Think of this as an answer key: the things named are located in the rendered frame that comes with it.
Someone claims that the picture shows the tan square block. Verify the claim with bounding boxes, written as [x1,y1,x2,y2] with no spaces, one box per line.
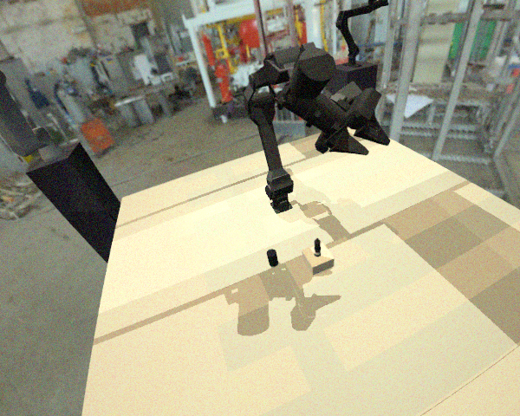
[302,243,335,275]

